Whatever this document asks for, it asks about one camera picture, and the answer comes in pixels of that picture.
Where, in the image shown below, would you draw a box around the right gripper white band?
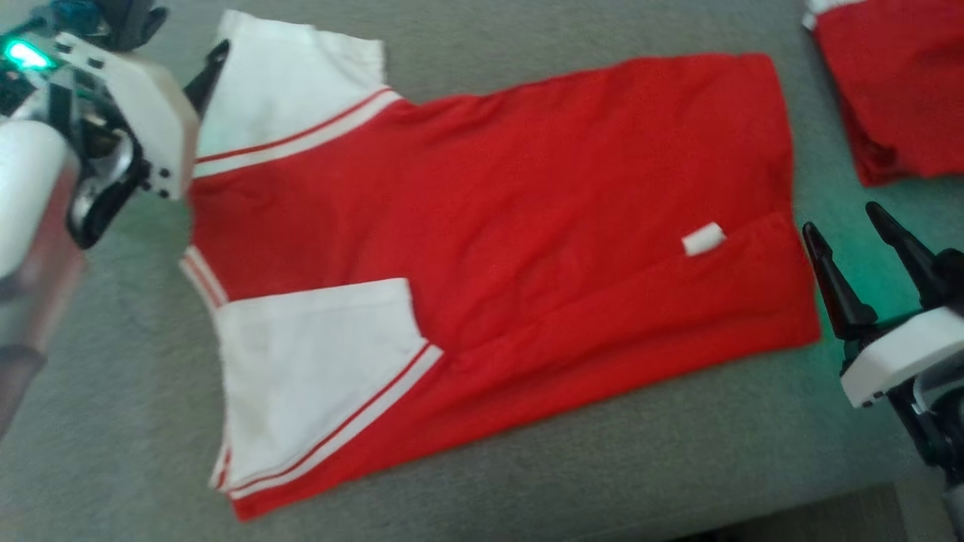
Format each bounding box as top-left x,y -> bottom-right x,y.
802,201 -> 964,410

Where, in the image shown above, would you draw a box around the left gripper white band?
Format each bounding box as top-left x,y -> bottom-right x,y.
0,34 -> 231,251

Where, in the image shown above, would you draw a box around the red shorts with white stripe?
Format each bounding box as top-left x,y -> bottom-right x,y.
802,0 -> 964,187

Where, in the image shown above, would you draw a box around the red and white jersey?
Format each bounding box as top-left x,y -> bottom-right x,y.
179,9 -> 823,522

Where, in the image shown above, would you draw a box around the teal camera cable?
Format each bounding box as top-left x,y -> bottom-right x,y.
49,0 -> 102,35

